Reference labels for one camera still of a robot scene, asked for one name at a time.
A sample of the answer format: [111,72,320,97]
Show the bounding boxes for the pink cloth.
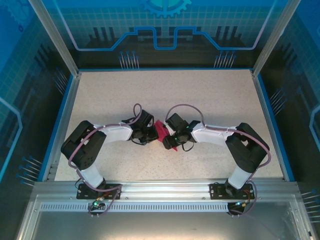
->
[154,119,180,153]

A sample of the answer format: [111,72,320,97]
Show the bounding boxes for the grey metal tray panel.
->
[14,194,318,240]

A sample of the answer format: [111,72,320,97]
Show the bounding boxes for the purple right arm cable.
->
[164,103,272,217]

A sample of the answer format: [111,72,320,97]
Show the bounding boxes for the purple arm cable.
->
[67,103,143,218]
[164,103,272,217]

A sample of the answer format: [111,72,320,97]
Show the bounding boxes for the aluminium crossbeam rail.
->
[33,178,300,201]

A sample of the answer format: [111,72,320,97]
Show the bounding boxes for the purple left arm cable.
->
[67,103,143,218]

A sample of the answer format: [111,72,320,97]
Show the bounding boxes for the slotted grey cable duct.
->
[39,201,235,213]

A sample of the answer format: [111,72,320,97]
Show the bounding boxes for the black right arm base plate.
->
[209,182,254,200]

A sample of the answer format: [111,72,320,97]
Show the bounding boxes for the aluminium and blue side rail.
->
[37,72,82,182]
[249,69,297,182]

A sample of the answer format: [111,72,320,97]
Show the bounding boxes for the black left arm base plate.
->
[76,183,123,200]

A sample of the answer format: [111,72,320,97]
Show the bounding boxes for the aluminium upright post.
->
[251,0,302,78]
[27,0,82,78]

